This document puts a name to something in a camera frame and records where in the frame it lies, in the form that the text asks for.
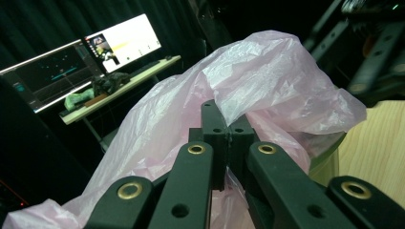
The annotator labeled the black crumpled cloth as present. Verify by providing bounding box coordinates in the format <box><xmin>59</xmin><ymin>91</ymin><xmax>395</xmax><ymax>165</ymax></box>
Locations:
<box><xmin>92</xmin><ymin>71</ymin><xmax>131</xmax><ymax>96</ymax></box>

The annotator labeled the pink plastic bag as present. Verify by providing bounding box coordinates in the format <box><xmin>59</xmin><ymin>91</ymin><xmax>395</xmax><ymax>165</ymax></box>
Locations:
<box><xmin>0</xmin><ymin>30</ymin><xmax>368</xmax><ymax>229</ymax></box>

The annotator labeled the dark screen monitor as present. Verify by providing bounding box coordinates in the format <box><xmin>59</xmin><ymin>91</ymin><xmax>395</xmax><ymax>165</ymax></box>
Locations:
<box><xmin>0</xmin><ymin>39</ymin><xmax>107</xmax><ymax>115</ymax></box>

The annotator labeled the bright screen monitor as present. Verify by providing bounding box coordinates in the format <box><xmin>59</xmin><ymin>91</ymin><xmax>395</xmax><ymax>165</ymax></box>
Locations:
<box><xmin>83</xmin><ymin>12</ymin><xmax>162</xmax><ymax>75</ymax></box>

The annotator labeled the green crumpled bag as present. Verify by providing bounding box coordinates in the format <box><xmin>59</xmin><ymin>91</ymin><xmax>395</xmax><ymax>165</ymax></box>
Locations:
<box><xmin>63</xmin><ymin>88</ymin><xmax>96</xmax><ymax>113</ymax></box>

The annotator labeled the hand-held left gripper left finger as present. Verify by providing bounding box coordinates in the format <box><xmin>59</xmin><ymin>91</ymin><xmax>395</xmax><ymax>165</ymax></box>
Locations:
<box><xmin>188</xmin><ymin>99</ymin><xmax>230</xmax><ymax>192</ymax></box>

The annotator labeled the black keyboard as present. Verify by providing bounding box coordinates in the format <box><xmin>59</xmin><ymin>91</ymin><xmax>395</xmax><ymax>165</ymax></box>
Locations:
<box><xmin>128</xmin><ymin>59</ymin><xmax>162</xmax><ymax>79</ymax></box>

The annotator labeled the white desk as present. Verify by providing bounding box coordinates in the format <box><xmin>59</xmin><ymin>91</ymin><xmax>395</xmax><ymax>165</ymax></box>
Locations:
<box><xmin>59</xmin><ymin>54</ymin><xmax>182</xmax><ymax>152</ymax></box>

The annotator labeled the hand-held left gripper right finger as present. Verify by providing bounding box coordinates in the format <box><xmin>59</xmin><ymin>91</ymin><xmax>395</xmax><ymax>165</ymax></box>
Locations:
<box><xmin>227</xmin><ymin>114</ymin><xmax>261</xmax><ymax>187</ymax></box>

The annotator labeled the brown flat board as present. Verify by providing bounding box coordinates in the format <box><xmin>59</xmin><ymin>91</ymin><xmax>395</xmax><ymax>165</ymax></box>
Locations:
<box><xmin>83</xmin><ymin>93</ymin><xmax>110</xmax><ymax>108</ymax></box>

